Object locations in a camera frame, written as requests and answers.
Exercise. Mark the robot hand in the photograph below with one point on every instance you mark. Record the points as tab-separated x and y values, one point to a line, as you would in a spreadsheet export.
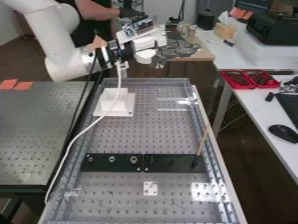
146	38

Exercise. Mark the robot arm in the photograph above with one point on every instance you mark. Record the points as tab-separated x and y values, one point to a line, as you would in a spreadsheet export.
57	30

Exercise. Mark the wooden desk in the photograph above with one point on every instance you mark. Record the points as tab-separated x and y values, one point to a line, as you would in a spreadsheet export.
199	55

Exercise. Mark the person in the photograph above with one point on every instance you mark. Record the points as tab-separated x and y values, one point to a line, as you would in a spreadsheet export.
94	11

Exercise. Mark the black speaker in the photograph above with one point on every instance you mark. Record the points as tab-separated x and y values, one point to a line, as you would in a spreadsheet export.
205	20

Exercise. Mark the cardboard tissue box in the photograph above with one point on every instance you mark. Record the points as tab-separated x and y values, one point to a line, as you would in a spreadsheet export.
224	30

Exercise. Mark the clear box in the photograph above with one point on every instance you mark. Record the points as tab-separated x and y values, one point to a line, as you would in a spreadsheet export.
133	140
177	99

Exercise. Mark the small white box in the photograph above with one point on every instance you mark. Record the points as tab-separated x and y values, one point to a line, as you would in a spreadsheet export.
113	103

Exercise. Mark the white desk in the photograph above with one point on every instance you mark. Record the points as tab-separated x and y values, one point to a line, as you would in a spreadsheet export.
247	53
260	113

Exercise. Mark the red tray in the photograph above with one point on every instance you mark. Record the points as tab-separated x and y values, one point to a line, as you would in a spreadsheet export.
236	80
264	78

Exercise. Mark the black case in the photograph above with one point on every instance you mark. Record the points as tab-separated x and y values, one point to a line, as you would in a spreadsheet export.
274	28

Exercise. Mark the orange pad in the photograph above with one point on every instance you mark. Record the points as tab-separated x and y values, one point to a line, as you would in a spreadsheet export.
22	85
6	84

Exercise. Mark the thin stick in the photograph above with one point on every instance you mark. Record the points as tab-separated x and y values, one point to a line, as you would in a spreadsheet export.
202	143

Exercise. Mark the black plate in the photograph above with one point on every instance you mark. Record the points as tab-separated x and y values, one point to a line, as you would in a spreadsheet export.
114	162

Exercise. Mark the black keyboard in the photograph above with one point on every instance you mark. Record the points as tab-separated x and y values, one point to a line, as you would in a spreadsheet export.
288	106

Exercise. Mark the black mouse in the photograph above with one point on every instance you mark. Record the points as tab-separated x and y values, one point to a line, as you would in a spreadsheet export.
282	132

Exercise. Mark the small white square plate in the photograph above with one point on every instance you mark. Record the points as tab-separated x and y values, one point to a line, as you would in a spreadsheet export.
150	188

